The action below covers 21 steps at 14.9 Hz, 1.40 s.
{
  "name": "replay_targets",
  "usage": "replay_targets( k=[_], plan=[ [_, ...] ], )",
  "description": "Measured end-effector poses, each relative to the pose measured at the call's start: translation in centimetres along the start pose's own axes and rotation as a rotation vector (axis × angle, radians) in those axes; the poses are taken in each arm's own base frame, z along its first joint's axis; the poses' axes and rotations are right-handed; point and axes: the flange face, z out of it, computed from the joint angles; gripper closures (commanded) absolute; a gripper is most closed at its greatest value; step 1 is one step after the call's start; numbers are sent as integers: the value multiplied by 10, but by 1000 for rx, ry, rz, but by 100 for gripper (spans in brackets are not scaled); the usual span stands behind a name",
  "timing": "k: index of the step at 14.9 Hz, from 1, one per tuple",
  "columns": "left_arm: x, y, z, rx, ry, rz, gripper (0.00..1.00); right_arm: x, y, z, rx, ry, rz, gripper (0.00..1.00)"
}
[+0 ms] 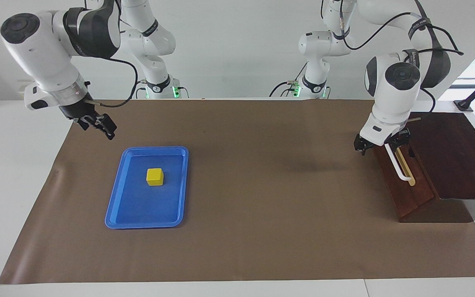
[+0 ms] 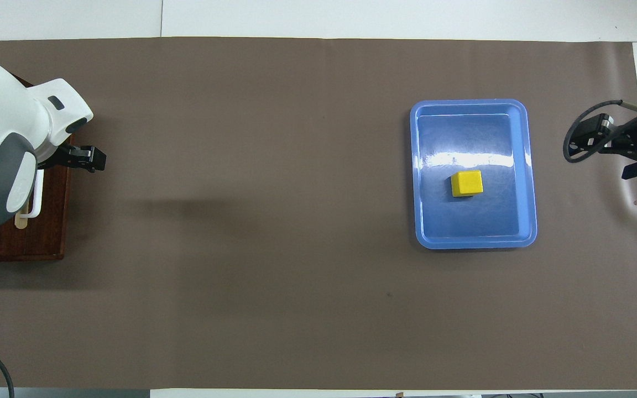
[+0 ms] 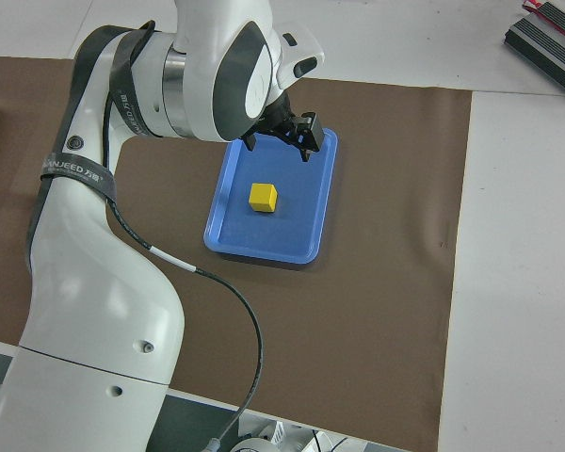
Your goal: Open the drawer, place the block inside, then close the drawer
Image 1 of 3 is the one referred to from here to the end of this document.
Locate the wooden drawer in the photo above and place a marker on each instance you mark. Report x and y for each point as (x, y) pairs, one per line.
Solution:
(421, 194)

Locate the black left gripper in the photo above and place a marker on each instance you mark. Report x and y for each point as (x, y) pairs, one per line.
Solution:
(400, 138)

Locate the white wall socket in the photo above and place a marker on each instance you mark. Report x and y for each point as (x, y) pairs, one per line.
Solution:
(22, 87)

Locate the yellow cube block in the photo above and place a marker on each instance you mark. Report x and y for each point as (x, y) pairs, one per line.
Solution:
(155, 177)

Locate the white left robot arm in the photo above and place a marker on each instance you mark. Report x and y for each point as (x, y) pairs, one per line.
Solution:
(390, 103)

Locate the blue plastic tray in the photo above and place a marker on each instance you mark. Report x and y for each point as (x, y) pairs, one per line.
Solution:
(138, 206)

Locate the dark wooden cabinet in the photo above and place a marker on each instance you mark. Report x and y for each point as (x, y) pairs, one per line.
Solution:
(456, 156)

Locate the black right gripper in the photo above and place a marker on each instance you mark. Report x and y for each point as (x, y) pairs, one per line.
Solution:
(76, 109)

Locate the brown paper table mat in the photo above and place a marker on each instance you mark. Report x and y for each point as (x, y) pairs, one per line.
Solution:
(262, 185)

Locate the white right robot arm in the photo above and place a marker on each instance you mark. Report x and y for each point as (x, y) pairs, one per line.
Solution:
(35, 53)

